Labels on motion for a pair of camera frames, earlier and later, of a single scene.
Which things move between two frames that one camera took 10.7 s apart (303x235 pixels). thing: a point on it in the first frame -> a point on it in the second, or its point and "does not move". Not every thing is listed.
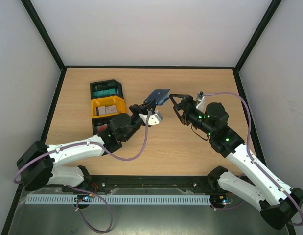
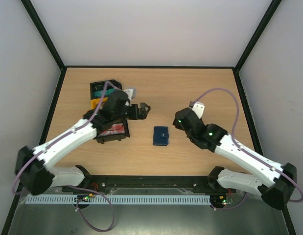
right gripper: (183, 110) -> (194, 136)
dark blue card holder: (160, 96) -> (160, 135)
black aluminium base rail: (151, 184) does not move
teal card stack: (110, 91) does not move
